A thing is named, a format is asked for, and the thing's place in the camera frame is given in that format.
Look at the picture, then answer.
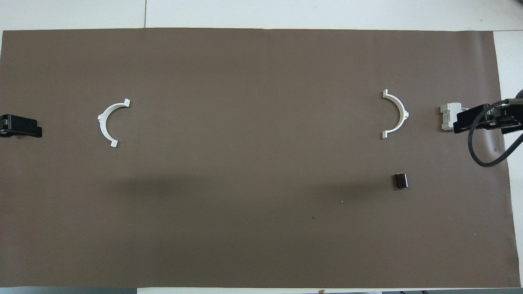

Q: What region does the brown table mat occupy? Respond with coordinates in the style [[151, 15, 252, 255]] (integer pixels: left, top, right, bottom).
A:
[[0, 28, 522, 289]]

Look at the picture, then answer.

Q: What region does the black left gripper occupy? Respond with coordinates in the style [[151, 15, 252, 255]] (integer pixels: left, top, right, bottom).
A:
[[0, 114, 43, 138]]

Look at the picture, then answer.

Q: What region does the white half pipe clamp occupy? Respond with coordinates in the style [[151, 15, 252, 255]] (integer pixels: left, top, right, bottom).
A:
[[382, 89, 410, 140], [98, 98, 131, 148]]

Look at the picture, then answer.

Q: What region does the grey white plastic block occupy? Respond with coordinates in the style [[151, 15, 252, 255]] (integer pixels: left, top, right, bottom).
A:
[[440, 102, 469, 132]]

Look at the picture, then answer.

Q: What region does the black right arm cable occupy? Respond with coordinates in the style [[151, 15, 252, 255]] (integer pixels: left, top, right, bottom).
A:
[[467, 99, 523, 168]]

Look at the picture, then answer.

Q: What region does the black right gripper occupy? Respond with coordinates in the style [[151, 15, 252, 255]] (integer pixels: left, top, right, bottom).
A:
[[454, 99, 523, 135]]

